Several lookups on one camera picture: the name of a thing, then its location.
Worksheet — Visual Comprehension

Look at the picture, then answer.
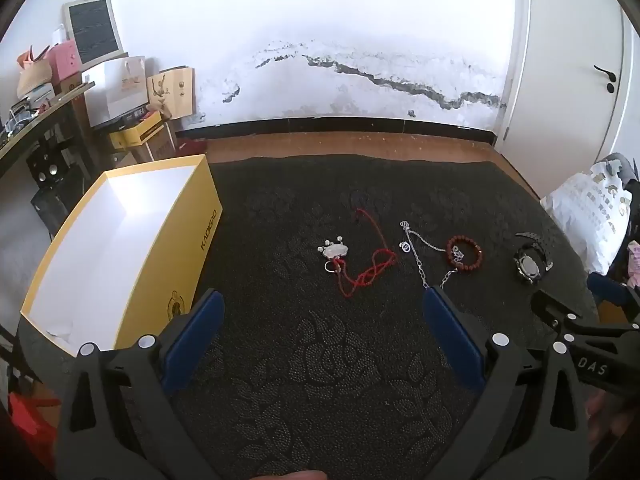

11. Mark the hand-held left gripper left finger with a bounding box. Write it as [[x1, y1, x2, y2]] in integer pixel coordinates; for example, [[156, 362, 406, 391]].
[[57, 287, 226, 480]]

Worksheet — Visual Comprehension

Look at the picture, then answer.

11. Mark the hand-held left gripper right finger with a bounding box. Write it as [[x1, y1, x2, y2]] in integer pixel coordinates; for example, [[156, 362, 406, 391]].
[[422, 285, 592, 480]]

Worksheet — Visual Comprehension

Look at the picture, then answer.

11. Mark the black wrist watch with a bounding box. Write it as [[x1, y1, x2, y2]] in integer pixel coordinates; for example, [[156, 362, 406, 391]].
[[512, 231, 556, 287]]

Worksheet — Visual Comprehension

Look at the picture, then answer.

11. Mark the red cord necklace silver pendant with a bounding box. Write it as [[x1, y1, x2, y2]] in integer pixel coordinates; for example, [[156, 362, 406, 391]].
[[318, 207, 399, 299]]

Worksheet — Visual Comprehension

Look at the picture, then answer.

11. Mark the pink box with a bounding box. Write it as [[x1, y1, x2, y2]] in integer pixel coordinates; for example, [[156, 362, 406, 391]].
[[46, 40, 84, 84]]

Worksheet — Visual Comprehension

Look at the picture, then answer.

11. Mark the red bead bracelet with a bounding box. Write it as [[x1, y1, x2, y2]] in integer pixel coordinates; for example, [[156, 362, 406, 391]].
[[446, 236, 484, 270]]

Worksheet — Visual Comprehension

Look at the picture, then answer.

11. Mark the dark desk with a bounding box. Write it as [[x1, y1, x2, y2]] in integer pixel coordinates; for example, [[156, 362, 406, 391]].
[[0, 80, 97, 181]]

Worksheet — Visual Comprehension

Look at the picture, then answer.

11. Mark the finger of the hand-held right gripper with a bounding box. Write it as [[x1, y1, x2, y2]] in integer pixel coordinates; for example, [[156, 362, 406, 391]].
[[530, 287, 640, 392], [586, 271, 640, 307]]

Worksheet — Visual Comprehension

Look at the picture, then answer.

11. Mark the pink packet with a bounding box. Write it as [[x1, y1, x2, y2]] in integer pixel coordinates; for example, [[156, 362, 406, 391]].
[[626, 240, 640, 288]]

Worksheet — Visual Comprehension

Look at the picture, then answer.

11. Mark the black speaker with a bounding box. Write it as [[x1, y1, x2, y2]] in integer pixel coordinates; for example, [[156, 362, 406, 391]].
[[25, 139, 72, 187]]

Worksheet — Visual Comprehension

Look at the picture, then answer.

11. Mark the beige framed screen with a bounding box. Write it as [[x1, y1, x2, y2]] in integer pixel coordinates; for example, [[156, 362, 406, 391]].
[[62, 0, 125, 65]]

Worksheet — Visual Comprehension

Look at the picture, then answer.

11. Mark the brown cardboard box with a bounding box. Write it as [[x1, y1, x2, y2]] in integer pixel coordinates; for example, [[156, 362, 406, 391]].
[[127, 130, 179, 164]]

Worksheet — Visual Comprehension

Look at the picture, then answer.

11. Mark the person's right hand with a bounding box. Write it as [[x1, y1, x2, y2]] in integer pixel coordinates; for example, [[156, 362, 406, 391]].
[[587, 392, 633, 442]]

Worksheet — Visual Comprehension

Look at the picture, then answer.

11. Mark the white patterned pillow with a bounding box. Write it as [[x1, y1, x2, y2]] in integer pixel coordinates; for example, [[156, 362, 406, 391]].
[[540, 161, 634, 277]]

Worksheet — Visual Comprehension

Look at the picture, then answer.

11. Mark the small yellow cardboard box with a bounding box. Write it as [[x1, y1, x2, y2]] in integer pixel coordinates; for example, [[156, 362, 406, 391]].
[[108, 111, 176, 151]]

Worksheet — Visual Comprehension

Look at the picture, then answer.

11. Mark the white shopping bag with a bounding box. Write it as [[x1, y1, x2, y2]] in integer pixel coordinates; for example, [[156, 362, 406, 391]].
[[82, 55, 149, 129]]

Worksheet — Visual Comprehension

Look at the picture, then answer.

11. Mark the person's left hand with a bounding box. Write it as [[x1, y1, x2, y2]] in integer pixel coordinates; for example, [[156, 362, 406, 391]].
[[250, 469, 329, 480]]

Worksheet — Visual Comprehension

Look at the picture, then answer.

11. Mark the white door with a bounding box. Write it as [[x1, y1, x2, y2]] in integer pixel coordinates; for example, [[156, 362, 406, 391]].
[[502, 0, 640, 202]]

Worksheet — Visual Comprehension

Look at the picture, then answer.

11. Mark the black patterned rug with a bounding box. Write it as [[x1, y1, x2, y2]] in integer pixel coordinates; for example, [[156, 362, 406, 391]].
[[15, 152, 601, 480]]

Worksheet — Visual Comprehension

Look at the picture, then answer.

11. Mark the red bag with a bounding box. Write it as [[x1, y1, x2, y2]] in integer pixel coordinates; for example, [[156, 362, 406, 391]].
[[7, 391, 57, 462]]

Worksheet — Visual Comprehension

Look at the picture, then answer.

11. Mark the grey cloth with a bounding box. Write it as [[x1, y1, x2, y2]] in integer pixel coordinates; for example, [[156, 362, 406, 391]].
[[594, 152, 640, 183]]

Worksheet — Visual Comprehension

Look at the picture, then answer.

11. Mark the black door handle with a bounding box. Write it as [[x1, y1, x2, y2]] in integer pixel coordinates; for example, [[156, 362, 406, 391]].
[[593, 64, 620, 94]]

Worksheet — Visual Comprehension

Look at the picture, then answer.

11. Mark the silver chain necklace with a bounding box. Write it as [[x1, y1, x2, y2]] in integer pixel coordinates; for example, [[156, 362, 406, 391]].
[[399, 220, 459, 291]]

